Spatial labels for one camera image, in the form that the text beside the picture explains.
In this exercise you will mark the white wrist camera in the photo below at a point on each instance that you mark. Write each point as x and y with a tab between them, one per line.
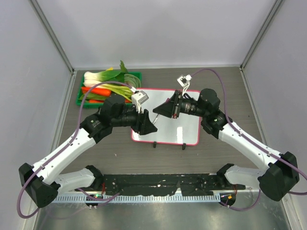
138	98
184	82

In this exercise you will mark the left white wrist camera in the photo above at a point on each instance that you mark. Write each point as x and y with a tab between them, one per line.
138	98

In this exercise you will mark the aluminium frame rail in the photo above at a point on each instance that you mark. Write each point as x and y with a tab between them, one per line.
72	73
263	30

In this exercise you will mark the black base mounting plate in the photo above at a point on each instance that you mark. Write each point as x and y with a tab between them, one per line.
190	184

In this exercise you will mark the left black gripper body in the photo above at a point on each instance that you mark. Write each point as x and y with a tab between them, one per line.
137	123

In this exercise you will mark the orange carrot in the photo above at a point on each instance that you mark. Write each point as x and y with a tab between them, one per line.
98	91

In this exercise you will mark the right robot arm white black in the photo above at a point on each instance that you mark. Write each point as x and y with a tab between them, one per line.
275	173

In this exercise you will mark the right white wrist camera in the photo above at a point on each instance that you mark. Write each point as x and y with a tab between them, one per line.
184	82

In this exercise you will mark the pink framed whiteboard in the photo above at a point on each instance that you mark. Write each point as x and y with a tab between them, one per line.
185	129

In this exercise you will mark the aluminium frame rail right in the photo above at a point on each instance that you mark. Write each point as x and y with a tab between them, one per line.
263	30

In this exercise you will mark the green onion stalks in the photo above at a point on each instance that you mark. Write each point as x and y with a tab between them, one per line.
125	91

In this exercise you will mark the aluminium frame rail left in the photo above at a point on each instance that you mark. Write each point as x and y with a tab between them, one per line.
72	73

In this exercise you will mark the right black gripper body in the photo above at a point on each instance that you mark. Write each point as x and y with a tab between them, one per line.
178	100

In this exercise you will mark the white slotted cable duct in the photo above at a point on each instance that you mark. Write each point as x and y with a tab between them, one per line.
176	198

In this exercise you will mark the bok choy white green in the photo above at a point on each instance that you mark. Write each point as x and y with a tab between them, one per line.
117	75

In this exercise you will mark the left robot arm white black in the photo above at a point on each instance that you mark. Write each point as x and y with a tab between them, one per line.
43	180

